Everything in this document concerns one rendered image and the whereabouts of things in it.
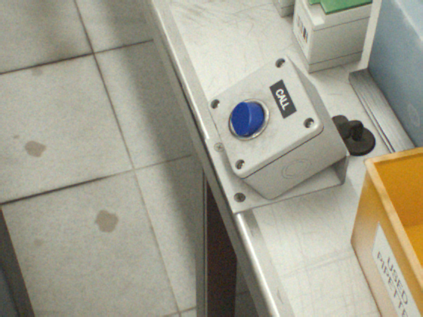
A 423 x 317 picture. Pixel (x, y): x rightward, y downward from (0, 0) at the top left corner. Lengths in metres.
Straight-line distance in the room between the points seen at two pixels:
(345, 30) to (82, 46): 1.27
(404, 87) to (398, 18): 0.05
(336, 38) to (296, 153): 0.13
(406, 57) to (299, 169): 0.11
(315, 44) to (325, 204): 0.13
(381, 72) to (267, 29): 0.11
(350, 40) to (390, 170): 0.17
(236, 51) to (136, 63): 1.16
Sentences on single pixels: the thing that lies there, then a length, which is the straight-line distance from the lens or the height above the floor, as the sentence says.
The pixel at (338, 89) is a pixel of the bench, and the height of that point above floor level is 0.88.
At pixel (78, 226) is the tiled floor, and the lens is 1.73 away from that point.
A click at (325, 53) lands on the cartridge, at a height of 0.89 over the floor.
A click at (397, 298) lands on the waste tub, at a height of 0.92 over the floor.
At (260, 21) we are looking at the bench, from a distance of 0.81.
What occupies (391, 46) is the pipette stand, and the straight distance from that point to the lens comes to 0.72.
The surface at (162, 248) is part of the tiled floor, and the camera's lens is 1.69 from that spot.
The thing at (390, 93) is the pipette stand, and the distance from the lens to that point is 0.75.
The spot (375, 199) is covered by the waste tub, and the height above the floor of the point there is 0.96.
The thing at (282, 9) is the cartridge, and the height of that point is 0.88.
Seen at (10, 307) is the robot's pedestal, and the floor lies 0.63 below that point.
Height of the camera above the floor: 1.47
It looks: 54 degrees down
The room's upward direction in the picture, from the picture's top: 1 degrees clockwise
